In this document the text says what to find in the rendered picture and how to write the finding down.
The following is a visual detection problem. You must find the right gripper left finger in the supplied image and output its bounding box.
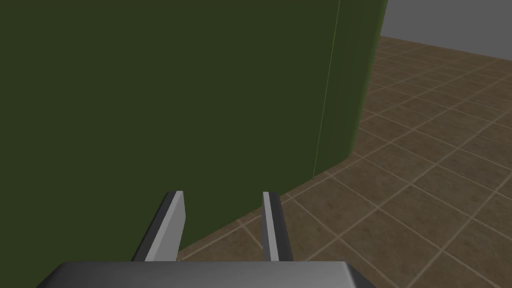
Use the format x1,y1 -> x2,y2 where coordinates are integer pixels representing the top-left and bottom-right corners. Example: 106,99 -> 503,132
131,190 -> 187,263

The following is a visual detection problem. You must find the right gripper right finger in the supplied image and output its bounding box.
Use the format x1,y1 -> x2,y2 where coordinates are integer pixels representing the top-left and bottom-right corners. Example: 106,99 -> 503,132
261,191 -> 295,263

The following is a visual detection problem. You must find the dark green door leaf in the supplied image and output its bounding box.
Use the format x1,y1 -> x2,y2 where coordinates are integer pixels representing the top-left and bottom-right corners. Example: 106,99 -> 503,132
0,0 -> 389,288

